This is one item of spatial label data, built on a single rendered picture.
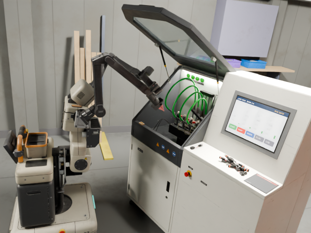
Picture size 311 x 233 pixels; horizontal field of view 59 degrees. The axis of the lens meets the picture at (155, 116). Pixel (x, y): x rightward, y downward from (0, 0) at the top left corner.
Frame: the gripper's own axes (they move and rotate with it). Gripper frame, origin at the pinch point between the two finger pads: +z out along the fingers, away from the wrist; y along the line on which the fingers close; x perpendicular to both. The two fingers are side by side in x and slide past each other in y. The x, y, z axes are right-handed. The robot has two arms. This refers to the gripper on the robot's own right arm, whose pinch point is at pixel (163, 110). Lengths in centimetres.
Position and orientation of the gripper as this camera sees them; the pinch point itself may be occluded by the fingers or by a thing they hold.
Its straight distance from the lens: 218.5
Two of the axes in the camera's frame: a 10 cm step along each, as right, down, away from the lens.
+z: 5.6, 6.2, 5.5
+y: 7.2, -6.9, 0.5
